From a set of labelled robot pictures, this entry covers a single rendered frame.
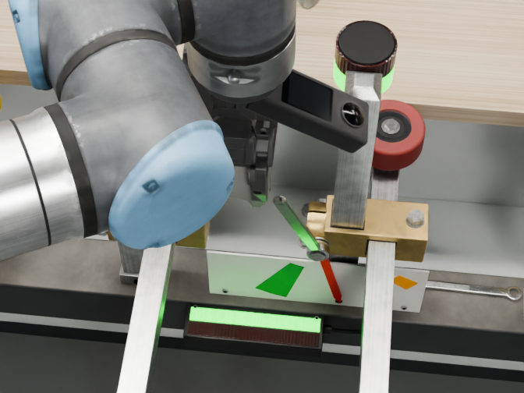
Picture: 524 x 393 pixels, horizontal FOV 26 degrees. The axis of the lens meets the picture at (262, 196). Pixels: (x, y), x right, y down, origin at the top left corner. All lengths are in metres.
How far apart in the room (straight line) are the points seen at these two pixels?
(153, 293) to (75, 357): 0.94
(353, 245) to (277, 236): 0.28
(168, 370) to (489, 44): 1.01
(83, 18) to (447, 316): 0.77
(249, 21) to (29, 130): 0.21
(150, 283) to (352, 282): 0.25
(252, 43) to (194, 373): 1.33
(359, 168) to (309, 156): 0.37
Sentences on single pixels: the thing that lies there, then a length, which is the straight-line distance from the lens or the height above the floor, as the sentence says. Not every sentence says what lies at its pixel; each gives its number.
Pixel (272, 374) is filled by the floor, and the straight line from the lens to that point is 2.14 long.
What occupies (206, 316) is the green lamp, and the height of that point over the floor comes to 0.70.
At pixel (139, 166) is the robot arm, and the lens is 0.70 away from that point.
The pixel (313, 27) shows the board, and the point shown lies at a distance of 1.40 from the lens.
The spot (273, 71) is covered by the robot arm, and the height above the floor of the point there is 1.24.
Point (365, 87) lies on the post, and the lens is 1.08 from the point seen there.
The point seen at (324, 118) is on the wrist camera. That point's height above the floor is 1.16.
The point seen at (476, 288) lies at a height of 0.71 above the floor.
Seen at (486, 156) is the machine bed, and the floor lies 0.73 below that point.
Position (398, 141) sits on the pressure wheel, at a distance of 1.30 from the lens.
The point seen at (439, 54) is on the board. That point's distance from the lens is 1.39.
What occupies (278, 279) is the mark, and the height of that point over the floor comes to 0.75.
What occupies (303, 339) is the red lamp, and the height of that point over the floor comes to 0.70.
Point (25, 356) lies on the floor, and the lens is 2.20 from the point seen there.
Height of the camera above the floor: 1.94
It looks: 57 degrees down
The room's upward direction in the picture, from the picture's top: straight up
